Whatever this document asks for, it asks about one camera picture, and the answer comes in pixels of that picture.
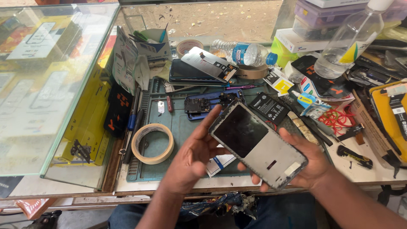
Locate person's right hand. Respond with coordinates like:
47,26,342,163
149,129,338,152
238,127,332,193

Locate person's left hand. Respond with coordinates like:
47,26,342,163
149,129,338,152
160,104,231,195

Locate grey phone frame with screen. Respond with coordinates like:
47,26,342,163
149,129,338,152
208,99,309,191

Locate white card with blue stripe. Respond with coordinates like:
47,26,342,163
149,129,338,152
206,145,238,178

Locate green repair mat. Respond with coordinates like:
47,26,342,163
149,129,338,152
126,77,334,183

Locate beige flat strip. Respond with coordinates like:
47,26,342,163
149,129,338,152
287,111,319,145

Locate cream masking tape roll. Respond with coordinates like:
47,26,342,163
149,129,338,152
131,123,175,165

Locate person's legs in jeans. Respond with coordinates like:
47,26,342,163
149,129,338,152
107,193,319,229

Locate blue phone housing with board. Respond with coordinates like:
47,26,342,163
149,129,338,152
184,89,245,121

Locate dirty blue cloth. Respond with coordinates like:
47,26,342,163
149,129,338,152
181,192,257,221

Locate red rubber bands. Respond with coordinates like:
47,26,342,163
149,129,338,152
318,104,356,128

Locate blue and white glue tube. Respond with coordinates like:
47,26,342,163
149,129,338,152
291,90,332,117

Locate brown cardboard piece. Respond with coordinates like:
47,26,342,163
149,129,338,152
350,90,396,160

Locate black and blue pen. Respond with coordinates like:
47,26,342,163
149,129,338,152
127,87,142,131

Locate black phone battery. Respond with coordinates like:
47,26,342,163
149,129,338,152
249,92,290,126

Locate black packets with orange print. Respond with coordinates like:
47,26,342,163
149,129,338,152
103,84,134,138

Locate black smartphone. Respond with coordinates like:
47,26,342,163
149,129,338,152
169,59,230,86

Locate purple precision screwdriver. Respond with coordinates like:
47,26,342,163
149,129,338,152
225,84,257,91

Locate yellow packaged accessory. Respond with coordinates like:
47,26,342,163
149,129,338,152
369,79,407,163

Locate black phone with orange sticker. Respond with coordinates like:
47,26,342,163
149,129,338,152
291,55,352,99

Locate white and yellow wipe packets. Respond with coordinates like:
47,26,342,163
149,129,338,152
263,68,295,96

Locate silver phone display panel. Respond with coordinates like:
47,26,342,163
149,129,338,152
181,47,239,83

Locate brown tape roll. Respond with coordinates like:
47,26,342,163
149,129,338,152
235,64,269,80

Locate beige tape roll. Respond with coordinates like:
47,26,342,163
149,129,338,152
176,39,204,59

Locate white paper tool holder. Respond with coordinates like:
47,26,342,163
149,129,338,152
135,29,172,61

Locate printed screen guard packet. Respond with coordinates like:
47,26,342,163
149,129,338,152
112,26,140,95

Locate green plastic container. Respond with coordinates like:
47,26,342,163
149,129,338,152
270,36,300,68

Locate heap of phone parts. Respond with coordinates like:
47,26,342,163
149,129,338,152
346,39,407,87

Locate blue-label plastic water bottle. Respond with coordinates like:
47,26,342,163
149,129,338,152
210,39,278,67

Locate white cardboard box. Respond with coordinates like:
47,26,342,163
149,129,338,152
275,28,330,54

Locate clear bottle with yellow label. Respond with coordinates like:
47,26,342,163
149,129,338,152
314,0,395,80

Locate stack of clear plastic boxes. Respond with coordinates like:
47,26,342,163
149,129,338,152
292,0,407,41

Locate glass display case with boxes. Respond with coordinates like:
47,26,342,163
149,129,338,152
0,3,121,192

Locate orange plastic object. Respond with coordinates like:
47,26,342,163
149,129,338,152
14,198,58,221

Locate black-handled screwdriver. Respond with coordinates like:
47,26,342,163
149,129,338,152
287,95,346,146

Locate blue-handled tool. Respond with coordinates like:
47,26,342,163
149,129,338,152
159,22,169,44

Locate green-handled tool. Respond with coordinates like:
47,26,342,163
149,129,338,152
132,30,149,42

